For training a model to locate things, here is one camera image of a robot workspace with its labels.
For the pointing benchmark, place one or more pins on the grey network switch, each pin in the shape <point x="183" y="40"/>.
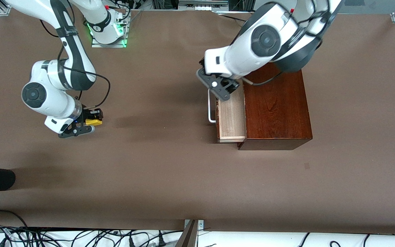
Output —
<point x="202" y="5"/>

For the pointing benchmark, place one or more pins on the grey metal strut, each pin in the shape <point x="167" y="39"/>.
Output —
<point x="188" y="238"/>

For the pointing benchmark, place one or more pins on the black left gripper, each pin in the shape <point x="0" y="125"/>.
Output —
<point x="236" y="83"/>

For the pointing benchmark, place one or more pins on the brown paper table cover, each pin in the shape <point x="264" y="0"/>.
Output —
<point x="149" y="154"/>

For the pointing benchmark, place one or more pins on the yellow block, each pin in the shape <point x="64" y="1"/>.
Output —
<point x="94" y="122"/>

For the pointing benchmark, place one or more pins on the dark brown wooden cabinet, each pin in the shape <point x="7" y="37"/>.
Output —
<point x="276" y="109"/>

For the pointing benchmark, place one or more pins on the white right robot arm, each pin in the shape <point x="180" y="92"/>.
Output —
<point x="46" y="99"/>

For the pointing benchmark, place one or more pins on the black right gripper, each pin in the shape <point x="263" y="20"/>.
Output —
<point x="86" y="114"/>

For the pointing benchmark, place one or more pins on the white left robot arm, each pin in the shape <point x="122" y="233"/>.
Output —
<point x="252" y="51"/>

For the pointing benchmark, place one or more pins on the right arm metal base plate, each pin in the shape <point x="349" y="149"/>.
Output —
<point x="108" y="45"/>

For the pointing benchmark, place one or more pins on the aluminium bracket plate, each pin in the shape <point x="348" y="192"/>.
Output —
<point x="201" y="224"/>

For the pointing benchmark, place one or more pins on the black frame post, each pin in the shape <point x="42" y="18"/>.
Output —
<point x="240" y="4"/>

